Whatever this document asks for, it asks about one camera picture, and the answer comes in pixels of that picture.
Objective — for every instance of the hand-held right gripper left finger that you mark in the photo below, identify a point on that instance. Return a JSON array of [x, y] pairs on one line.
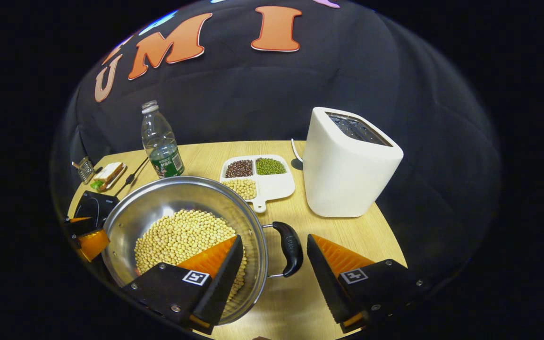
[[220, 283]]

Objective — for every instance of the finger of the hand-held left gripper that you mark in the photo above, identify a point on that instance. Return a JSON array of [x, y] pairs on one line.
[[79, 226], [93, 244]]

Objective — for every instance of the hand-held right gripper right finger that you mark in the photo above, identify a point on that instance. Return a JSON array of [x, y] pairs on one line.
[[326, 288]]

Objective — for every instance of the black induction cooktop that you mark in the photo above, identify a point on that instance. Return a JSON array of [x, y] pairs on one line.
[[95, 205]]

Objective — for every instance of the stainless steel pot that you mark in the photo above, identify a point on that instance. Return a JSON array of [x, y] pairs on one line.
[[158, 198]]

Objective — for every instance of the sandwich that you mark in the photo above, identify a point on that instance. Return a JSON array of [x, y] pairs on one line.
[[109, 172]]

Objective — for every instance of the pile of soybeans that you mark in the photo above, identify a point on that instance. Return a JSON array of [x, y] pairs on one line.
[[177, 236]]

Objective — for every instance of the small heap of soybeans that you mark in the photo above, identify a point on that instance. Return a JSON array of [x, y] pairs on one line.
[[241, 189]]

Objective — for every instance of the white divided dish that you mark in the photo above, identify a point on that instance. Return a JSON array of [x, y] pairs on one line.
[[276, 186]]

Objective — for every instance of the white toaster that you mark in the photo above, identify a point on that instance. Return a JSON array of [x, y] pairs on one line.
[[343, 174]]

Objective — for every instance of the heap of red beans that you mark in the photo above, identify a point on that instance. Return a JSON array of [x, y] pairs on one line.
[[239, 168]]

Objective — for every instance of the clear plastic water bottle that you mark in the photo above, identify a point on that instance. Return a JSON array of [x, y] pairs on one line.
[[161, 141]]

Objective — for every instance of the heap of green beans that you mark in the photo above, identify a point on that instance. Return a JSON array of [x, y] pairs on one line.
[[270, 166]]

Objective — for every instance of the black backdrop cloth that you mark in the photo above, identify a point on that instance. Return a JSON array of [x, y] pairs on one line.
[[253, 94]]

